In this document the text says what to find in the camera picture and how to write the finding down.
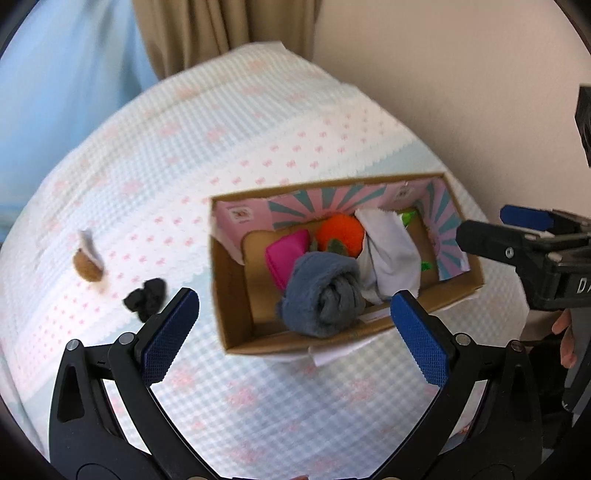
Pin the light grey cloth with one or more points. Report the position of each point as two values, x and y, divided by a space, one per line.
397 263

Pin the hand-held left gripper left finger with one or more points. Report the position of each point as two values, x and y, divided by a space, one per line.
171 341

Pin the magenta pouch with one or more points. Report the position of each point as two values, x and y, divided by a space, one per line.
284 258

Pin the checked pink-patterned bed blanket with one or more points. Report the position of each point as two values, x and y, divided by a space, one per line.
231 129

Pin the grey-blue sock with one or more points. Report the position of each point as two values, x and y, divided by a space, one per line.
323 300

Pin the person's right hand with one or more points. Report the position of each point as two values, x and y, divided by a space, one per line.
567 341

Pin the green packet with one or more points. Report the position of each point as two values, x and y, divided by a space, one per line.
408 217

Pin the orange pompom toy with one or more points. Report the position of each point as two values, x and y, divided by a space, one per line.
341 233

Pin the brown plush toy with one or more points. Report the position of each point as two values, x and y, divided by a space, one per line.
87 268

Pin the cardboard box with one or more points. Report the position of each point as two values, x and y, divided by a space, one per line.
235 300

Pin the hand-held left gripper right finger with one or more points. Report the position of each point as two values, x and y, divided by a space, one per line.
420 341

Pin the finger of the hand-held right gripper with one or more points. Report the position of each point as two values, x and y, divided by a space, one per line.
521 216
489 242

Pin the light blue hanging cloth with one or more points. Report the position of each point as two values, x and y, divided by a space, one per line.
64 92

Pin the beige curtain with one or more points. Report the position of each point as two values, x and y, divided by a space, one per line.
221 32

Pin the black sock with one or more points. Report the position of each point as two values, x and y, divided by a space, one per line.
145 297

